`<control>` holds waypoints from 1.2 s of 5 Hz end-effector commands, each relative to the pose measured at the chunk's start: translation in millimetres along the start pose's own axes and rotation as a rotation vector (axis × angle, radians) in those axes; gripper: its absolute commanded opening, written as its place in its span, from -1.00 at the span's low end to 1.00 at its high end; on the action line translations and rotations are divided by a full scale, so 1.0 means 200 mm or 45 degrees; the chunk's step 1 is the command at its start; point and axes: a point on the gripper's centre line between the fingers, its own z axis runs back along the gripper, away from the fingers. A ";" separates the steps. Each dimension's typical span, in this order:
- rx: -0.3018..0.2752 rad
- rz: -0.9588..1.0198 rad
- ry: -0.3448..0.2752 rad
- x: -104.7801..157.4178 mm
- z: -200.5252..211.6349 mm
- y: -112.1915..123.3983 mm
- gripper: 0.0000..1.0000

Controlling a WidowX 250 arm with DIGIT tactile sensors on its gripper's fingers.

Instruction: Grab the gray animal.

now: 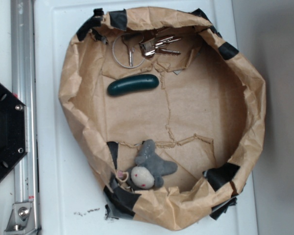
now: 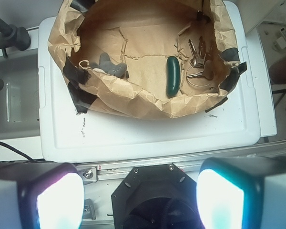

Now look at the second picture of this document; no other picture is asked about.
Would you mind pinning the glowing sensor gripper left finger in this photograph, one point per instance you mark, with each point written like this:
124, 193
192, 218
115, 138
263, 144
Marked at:
44, 195

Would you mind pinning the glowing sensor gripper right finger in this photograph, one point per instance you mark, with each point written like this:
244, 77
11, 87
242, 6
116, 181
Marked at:
242, 192

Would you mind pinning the gray plush animal toy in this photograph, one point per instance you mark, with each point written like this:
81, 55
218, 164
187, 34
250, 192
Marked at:
108, 67

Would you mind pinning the white styrofoam box lid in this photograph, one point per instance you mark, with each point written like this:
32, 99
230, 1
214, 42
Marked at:
70, 136

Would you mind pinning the clear plastic container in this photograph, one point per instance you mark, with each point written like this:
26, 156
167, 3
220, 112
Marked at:
19, 97

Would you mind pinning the bunch of silver keys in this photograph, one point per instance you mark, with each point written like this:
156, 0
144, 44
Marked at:
201, 71

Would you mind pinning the green toy cucumber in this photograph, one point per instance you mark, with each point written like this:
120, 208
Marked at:
173, 76

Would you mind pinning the white electrical plug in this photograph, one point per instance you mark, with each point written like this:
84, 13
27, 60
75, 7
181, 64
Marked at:
280, 41

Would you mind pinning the crumpled brown paper bin liner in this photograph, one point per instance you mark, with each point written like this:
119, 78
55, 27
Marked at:
143, 34

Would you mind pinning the aluminium extrusion rail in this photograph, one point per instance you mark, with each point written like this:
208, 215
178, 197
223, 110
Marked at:
100, 171

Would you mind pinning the black octagonal mount plate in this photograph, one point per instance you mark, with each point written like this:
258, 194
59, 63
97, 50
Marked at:
156, 197

